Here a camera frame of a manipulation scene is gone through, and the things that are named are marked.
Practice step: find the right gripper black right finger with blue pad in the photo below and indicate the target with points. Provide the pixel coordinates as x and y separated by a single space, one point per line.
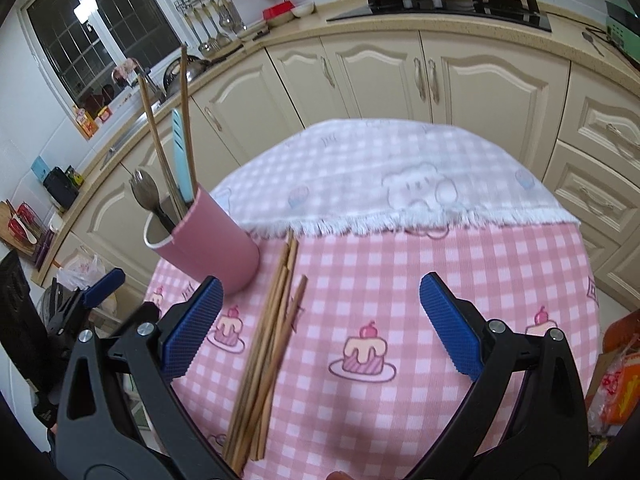
524 416

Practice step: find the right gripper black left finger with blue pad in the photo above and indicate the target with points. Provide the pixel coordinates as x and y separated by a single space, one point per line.
119 417

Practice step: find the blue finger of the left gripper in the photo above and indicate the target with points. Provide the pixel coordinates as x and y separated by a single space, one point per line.
102 287

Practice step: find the metal spork dark handle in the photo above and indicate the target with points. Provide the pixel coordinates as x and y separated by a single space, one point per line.
146 194

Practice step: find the dark kitchen window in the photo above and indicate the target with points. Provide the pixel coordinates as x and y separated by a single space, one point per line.
82 41

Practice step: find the orange snack package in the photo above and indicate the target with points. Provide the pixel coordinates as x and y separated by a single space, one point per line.
613 394

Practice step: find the black knife block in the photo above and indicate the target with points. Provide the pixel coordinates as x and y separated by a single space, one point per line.
63 190

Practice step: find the pink utensil cup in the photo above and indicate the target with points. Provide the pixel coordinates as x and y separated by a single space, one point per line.
206 242

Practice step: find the wooden chopstick bundle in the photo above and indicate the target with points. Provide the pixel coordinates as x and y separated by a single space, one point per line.
261 352

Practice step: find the light blue knife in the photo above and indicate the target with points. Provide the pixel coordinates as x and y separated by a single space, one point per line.
182 170

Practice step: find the loose wooden chopstick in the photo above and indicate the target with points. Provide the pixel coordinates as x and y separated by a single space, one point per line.
265 386

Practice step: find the pink checkered tablecloth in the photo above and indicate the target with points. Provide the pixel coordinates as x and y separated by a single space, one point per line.
366 386

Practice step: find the hanging utensil rack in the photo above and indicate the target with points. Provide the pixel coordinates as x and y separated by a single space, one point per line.
216 25

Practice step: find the cream lower cabinets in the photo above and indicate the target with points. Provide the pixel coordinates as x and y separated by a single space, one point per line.
569 115

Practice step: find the red container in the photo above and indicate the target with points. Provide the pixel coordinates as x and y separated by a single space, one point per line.
278 9

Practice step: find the white bowl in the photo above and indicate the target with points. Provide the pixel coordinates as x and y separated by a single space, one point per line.
303 10

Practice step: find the metal spoon on counter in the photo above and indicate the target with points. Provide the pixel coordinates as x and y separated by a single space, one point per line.
589 38

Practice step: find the black gas stove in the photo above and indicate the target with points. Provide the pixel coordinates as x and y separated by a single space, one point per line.
522 12

